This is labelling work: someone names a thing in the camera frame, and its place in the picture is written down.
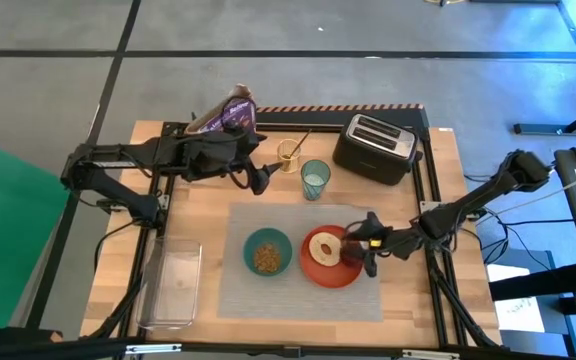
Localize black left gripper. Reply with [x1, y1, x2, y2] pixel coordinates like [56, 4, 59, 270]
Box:
[235, 130, 284, 197]

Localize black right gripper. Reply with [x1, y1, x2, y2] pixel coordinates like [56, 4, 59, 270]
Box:
[342, 210, 394, 279]

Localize toasted bagel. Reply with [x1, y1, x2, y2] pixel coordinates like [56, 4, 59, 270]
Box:
[307, 230, 343, 268]

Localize teal glass tumbler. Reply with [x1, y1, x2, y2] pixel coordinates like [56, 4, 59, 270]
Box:
[300, 158, 332, 202]

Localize purple cereal bag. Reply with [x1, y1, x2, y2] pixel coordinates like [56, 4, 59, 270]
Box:
[183, 83, 259, 136]

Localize clear plastic container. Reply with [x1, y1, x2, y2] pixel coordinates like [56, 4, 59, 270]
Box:
[135, 238, 203, 331]

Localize thin wooden stirrer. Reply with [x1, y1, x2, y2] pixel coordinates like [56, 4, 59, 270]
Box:
[287, 128, 313, 160]

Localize orange plate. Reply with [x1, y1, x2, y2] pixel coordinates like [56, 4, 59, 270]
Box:
[298, 224, 366, 290]

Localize teal bowl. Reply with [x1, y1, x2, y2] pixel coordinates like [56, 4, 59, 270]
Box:
[242, 227, 294, 279]

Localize grey woven placemat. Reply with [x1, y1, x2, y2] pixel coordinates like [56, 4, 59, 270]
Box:
[217, 202, 384, 323]

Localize black silver toaster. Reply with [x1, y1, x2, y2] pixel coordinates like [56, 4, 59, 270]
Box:
[331, 113, 425, 186]

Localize black orange hazard striped bar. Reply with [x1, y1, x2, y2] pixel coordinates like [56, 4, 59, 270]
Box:
[255, 103, 430, 129]

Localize brown cereal flakes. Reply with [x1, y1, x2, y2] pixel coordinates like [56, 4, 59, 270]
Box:
[253, 243, 282, 274]

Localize black front crossbeam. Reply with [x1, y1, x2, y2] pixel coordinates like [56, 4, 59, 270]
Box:
[0, 327, 576, 360]

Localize white paper sheet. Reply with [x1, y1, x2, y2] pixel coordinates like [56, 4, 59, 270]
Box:
[486, 263, 547, 334]

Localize black floor stand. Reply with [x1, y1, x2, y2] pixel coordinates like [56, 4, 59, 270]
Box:
[512, 99, 576, 137]

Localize green floor mat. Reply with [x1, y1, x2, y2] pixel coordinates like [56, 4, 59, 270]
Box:
[0, 137, 72, 329]

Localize black aluminium table frame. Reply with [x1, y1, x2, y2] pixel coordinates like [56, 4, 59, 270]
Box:
[87, 112, 504, 351]

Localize silver metal bracket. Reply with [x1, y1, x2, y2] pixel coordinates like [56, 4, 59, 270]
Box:
[401, 349, 462, 360]
[125, 343, 183, 355]

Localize white cable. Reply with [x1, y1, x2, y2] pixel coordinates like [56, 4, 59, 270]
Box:
[517, 127, 576, 201]

